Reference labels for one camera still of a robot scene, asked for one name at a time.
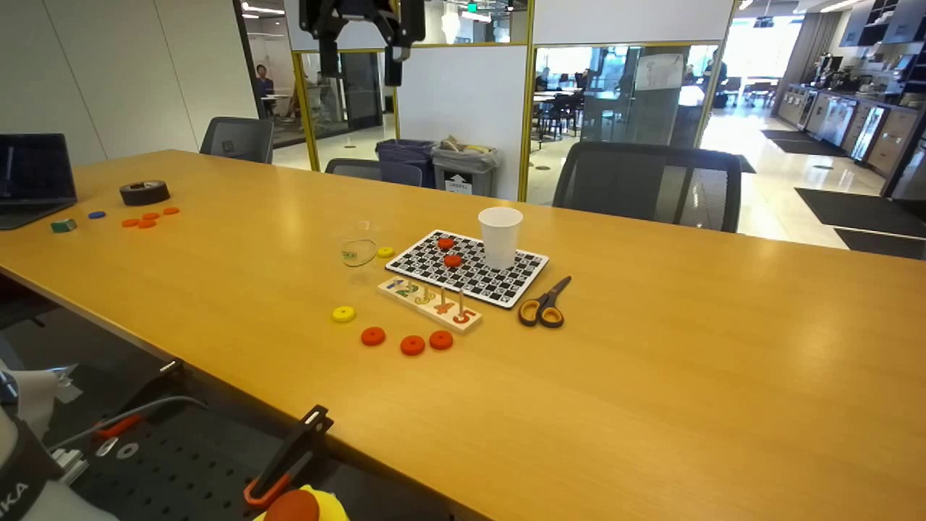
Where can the yellow round token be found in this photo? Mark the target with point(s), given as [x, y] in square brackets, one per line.
[384, 253]
[341, 314]

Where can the person in dark clothes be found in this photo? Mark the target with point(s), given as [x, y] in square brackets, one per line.
[263, 91]

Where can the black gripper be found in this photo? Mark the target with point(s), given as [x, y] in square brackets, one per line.
[361, 7]

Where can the black floor mat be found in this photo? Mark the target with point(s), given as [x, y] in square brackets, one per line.
[798, 142]
[882, 242]
[858, 207]

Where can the white overhead panel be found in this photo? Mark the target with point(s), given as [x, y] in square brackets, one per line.
[625, 19]

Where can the green token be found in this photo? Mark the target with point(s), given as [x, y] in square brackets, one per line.
[65, 226]

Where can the black white checkerboard card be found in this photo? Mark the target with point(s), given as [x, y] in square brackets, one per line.
[481, 281]

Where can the white paper cup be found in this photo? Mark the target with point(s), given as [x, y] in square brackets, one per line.
[497, 242]

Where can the wooden number puzzle board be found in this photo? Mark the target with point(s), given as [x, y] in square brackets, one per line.
[429, 301]

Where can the orange round token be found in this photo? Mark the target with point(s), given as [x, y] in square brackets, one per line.
[131, 223]
[447, 242]
[441, 340]
[412, 344]
[170, 208]
[147, 220]
[451, 262]
[371, 337]

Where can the black mesh office chair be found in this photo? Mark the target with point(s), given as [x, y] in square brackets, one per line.
[617, 184]

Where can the kitchen counter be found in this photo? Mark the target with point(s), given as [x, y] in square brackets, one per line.
[849, 120]

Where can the white paper sign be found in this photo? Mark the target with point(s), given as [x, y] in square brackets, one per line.
[661, 71]

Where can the blue token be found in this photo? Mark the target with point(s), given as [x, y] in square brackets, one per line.
[95, 216]

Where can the grey office chair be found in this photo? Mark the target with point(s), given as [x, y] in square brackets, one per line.
[234, 140]

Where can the black bracket bar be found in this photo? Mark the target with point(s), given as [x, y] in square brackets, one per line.
[160, 381]

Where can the black orange clamp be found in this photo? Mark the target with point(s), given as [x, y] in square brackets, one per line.
[289, 459]

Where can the clear plastic cup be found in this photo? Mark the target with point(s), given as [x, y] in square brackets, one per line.
[357, 253]

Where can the yellow orange toy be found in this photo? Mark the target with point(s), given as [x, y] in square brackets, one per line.
[322, 505]

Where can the small orange tool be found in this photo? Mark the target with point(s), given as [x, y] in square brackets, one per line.
[115, 425]

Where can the yellow frame post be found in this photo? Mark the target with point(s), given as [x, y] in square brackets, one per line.
[526, 116]
[308, 116]

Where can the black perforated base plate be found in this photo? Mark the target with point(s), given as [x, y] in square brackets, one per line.
[183, 472]

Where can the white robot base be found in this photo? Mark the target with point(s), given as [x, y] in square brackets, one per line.
[30, 492]

